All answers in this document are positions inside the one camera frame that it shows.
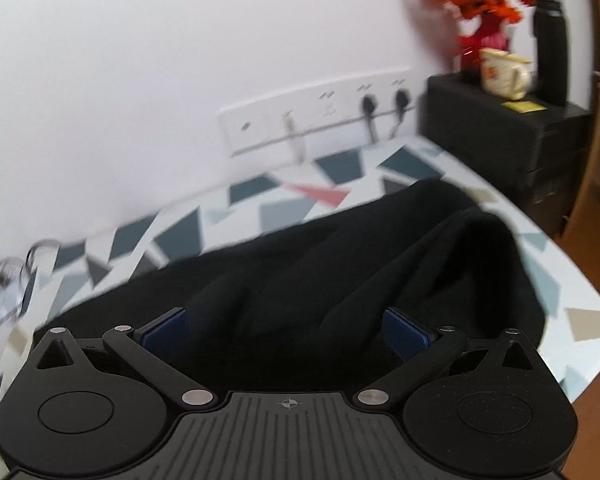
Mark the black cabinet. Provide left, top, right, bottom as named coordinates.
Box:
left=420, top=72, right=593, bottom=238

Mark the black garment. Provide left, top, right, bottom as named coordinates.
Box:
left=32, top=177, right=548, bottom=396

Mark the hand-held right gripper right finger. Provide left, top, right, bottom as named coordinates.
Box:
left=357, top=305, right=544, bottom=407

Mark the white wall socket panel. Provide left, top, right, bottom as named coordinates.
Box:
left=219, top=66, right=415, bottom=157

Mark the clear grey cable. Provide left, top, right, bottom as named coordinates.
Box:
left=0, top=240, right=58, bottom=341

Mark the red vase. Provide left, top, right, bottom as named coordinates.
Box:
left=457, top=15, right=511, bottom=73

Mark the cream mug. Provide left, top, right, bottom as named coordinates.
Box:
left=479, top=47, right=533, bottom=101

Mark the black bottle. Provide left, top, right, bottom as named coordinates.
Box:
left=530, top=0, right=570, bottom=107

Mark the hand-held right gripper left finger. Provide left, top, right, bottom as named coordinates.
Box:
left=32, top=307, right=217, bottom=408

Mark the black power plug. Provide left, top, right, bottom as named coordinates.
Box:
left=392, top=89, right=412, bottom=136
left=361, top=94, right=381, bottom=141

